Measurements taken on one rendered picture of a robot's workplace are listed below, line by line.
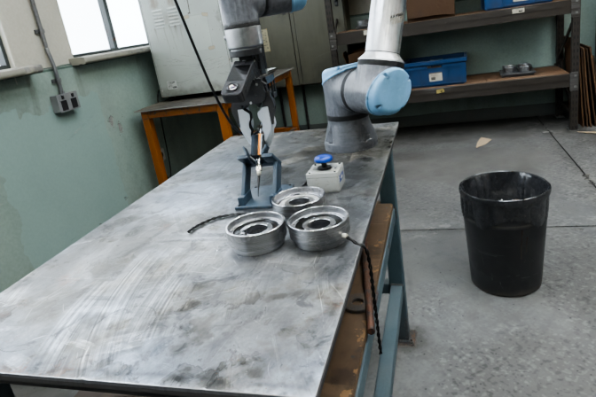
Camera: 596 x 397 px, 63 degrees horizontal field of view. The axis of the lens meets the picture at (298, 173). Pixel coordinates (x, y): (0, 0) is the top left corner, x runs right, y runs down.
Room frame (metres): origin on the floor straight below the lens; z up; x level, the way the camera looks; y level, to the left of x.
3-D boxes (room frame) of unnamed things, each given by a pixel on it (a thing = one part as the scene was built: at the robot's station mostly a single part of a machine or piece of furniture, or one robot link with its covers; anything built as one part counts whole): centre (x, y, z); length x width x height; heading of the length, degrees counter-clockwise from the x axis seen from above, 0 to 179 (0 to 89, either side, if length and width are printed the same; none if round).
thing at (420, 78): (4.24, -1.33, 0.56); 0.52 x 0.38 x 0.22; 69
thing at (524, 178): (1.76, -0.79, 0.21); 0.34 x 0.34 x 0.43
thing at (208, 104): (3.62, 0.41, 0.39); 1.50 x 0.62 x 0.78; 162
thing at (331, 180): (1.02, -0.06, 0.82); 0.08 x 0.07 x 0.05; 162
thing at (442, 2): (4.23, -1.31, 1.19); 0.52 x 0.42 x 0.38; 72
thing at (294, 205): (0.88, 0.01, 0.82); 0.10 x 0.10 x 0.04
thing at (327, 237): (0.76, -0.02, 0.82); 0.10 x 0.10 x 0.04
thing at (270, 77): (1.06, 0.06, 1.06); 0.09 x 0.08 x 0.12; 163
